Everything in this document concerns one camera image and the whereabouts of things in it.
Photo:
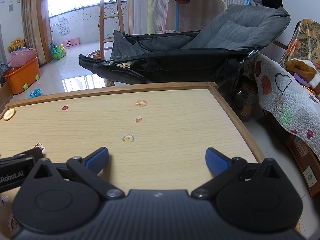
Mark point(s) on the green toy bowling pins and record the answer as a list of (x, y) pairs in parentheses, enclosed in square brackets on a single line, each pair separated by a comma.
[(58, 52)]

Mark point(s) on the yellow round coaster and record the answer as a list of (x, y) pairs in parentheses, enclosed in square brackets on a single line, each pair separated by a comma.
[(9, 114)]

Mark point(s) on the grey reclining chair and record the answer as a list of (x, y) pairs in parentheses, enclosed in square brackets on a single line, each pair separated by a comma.
[(237, 30)]

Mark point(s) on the floral chair cover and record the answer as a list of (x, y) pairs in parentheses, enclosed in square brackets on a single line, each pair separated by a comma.
[(305, 37)]

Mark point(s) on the blue toy bucket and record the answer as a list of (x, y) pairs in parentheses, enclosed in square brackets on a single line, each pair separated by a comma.
[(35, 93)]

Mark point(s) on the tall wooden bar stool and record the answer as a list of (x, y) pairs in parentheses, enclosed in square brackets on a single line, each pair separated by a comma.
[(101, 30)]

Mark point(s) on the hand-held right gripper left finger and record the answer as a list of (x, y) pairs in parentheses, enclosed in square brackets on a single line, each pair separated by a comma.
[(97, 158)]

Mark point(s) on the white quilted patchwork blanket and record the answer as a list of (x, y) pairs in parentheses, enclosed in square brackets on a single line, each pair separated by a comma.
[(282, 100)]

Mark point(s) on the orange wheeled storage bin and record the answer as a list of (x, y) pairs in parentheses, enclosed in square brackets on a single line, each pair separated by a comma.
[(22, 77)]

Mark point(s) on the cardboard box with red print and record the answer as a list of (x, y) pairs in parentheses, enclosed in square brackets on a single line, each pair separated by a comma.
[(303, 160)]

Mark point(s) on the pink plastic basket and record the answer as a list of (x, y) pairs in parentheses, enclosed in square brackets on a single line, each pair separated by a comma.
[(23, 56)]

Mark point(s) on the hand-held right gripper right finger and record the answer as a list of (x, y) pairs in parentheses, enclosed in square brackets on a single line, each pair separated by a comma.
[(217, 161)]

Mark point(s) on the hula hoop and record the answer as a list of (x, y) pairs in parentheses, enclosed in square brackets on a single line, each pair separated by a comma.
[(96, 53)]

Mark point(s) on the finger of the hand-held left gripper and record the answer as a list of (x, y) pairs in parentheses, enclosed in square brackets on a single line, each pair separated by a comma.
[(30, 155)]

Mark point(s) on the pink step box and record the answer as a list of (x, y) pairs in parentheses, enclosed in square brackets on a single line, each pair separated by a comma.
[(71, 42)]

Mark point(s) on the brown white plush dog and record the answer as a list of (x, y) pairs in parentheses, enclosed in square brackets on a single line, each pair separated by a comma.
[(303, 71)]

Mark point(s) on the beige curtain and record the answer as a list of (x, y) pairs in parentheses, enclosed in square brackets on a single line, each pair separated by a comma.
[(30, 17)]

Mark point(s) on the yellow plastic toy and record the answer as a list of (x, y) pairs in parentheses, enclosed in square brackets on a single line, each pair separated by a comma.
[(17, 43)]

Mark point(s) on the mesh playpen fence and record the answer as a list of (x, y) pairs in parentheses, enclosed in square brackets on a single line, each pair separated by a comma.
[(155, 5)]

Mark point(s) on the white hanging chart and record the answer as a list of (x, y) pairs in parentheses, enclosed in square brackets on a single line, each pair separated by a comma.
[(62, 26)]

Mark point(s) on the large glass jar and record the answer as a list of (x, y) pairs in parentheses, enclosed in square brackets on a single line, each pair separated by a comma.
[(245, 100)]

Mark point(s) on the white standing air conditioner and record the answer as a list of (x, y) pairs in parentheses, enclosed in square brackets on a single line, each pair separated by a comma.
[(12, 17)]

